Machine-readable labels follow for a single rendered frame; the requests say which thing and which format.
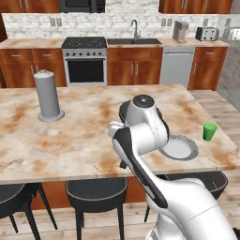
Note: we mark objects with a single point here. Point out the grey coffee machine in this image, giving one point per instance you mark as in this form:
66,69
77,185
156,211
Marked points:
180,31

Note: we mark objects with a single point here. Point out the silver sink tap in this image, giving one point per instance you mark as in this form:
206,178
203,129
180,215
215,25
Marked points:
135,29

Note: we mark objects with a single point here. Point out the white box appliance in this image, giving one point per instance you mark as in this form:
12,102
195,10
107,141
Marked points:
235,33

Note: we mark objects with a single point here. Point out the green cup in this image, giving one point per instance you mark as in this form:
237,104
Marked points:
209,131

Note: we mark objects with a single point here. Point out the brown island base panel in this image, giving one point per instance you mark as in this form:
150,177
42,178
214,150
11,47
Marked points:
54,193

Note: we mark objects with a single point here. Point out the silver toaster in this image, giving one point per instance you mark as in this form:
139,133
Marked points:
206,33

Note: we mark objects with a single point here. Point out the silver oven with hob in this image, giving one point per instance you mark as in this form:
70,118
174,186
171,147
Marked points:
85,62

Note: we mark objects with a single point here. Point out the grey rimmed white plate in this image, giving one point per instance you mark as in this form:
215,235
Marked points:
181,149

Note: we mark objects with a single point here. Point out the black microwave oven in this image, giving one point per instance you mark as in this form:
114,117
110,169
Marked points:
82,5

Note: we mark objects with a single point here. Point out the grey wall socket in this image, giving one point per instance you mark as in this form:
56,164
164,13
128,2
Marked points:
228,22
52,22
205,22
59,22
163,22
169,22

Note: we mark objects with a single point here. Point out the grey paper towel holder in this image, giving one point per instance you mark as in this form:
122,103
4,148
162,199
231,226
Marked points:
47,93

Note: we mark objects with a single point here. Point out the brown wall cupboards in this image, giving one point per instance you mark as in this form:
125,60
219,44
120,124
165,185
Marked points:
28,5
195,6

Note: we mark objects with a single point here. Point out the black round stool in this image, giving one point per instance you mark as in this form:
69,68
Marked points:
95,193
212,182
12,197

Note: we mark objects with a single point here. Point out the dark kitchen sink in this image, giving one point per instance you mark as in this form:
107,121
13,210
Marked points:
125,41

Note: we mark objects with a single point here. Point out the silver dishwasher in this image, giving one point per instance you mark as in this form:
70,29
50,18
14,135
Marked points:
176,67

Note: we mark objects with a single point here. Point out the brown base cupboards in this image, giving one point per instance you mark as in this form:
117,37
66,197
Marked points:
134,67
206,68
31,67

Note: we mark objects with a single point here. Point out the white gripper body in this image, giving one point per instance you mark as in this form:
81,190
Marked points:
115,128

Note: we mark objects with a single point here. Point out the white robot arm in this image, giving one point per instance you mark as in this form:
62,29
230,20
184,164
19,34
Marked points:
187,209

